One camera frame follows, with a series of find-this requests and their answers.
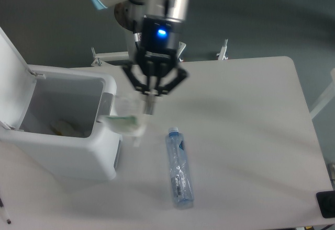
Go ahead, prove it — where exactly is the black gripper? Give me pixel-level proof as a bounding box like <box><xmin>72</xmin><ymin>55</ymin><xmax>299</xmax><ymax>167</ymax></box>
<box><xmin>121</xmin><ymin>17</ymin><xmax>189</xmax><ymax>115</ymax></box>

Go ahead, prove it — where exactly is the white wrapper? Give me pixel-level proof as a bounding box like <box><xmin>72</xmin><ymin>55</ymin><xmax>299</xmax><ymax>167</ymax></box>
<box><xmin>97</xmin><ymin>93</ymin><xmax>149</xmax><ymax>147</ymax></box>

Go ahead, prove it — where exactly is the clear blue plastic bottle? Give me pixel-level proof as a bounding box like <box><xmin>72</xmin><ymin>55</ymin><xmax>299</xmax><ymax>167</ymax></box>
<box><xmin>165</xmin><ymin>127</ymin><xmax>194</xmax><ymax>209</ymax></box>

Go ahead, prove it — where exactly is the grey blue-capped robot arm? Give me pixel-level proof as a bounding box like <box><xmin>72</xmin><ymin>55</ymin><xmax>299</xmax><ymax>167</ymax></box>
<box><xmin>91</xmin><ymin>0</ymin><xmax>189</xmax><ymax>114</ymax></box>

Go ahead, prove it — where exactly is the white yellow trash in can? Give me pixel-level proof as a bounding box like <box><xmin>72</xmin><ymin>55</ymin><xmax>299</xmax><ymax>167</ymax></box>
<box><xmin>50</xmin><ymin>120</ymin><xmax>84</xmax><ymax>137</ymax></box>

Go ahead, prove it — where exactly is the white trash can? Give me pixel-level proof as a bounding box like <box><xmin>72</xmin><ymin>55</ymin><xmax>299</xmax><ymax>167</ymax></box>
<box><xmin>1</xmin><ymin>65</ymin><xmax>121</xmax><ymax>180</ymax></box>

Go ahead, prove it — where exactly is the white trash can lid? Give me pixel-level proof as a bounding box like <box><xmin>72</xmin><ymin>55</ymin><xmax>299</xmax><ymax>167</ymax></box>
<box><xmin>1</xmin><ymin>30</ymin><xmax>46</xmax><ymax>130</ymax></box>

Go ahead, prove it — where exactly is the black white pen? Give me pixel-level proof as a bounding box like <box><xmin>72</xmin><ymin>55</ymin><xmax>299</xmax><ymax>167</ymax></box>
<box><xmin>0</xmin><ymin>199</ymin><xmax>12</xmax><ymax>225</ymax></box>

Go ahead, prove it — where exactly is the black device at edge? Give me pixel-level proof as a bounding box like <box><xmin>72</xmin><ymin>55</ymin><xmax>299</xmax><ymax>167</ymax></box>
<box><xmin>316</xmin><ymin>190</ymin><xmax>335</xmax><ymax>219</ymax></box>

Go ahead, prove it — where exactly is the white metal base frame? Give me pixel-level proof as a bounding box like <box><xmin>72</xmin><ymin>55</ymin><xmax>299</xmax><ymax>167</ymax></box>
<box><xmin>91</xmin><ymin>39</ymin><xmax>228</xmax><ymax>67</ymax></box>

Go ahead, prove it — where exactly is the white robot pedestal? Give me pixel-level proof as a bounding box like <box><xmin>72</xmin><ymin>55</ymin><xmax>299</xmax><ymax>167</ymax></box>
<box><xmin>114</xmin><ymin>1</ymin><xmax>144</xmax><ymax>64</ymax></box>

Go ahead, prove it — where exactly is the white frame at right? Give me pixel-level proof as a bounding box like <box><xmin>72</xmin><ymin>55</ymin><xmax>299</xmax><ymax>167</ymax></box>
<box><xmin>309</xmin><ymin>68</ymin><xmax>334</xmax><ymax>120</ymax></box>

